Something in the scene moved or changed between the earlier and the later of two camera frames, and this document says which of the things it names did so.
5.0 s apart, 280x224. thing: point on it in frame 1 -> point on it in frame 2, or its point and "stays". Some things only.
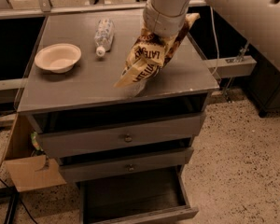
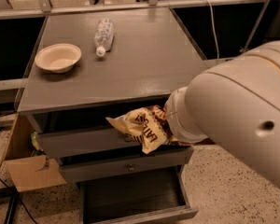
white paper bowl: x=59 y=57 stays
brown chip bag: x=149 y=53 -> x=147 y=127
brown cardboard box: x=26 y=171 stays
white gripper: x=164 y=22 -> x=174 y=116
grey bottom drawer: x=144 y=198 stays
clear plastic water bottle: x=104 y=35 stays
